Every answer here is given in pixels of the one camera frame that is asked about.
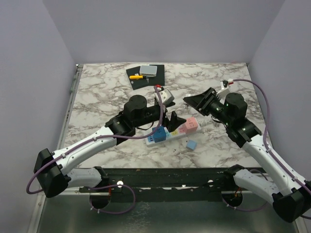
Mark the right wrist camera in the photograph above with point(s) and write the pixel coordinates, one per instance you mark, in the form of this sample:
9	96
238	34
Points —
225	88

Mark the white multicolour power strip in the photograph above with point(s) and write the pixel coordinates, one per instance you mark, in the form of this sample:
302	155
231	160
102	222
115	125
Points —
179	133

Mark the light blue plug adapter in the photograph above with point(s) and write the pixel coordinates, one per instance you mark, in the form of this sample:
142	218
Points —
191	145

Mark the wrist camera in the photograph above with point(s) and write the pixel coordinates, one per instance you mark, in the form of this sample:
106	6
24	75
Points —
225	88
167	97

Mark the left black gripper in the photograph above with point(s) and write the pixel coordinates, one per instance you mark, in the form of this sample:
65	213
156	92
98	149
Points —
174	122

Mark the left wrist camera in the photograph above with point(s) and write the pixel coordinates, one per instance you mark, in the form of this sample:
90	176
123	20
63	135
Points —
167	97

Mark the grey white box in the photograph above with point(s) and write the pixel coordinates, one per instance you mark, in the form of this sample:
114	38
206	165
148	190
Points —
148	70

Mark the aluminium frame rail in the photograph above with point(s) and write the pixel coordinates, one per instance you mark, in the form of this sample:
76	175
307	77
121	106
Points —
117	189

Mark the dark blue cube socket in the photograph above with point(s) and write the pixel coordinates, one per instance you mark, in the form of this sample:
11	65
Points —
159	135

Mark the yellow utility knife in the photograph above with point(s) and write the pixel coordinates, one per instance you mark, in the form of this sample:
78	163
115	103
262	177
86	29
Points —
136	77

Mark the black foam mat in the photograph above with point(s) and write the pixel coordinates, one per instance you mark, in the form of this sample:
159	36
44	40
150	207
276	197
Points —
146	80

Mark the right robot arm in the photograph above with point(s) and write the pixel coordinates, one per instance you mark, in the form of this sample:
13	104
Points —
289	193

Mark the pink cube socket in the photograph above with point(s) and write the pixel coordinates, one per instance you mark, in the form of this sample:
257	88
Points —
190	126

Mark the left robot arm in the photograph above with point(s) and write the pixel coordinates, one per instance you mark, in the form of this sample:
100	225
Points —
56	171

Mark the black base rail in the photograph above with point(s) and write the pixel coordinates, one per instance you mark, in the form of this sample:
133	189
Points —
165	177

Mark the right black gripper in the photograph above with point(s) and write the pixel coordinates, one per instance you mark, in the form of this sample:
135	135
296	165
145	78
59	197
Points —
201	101

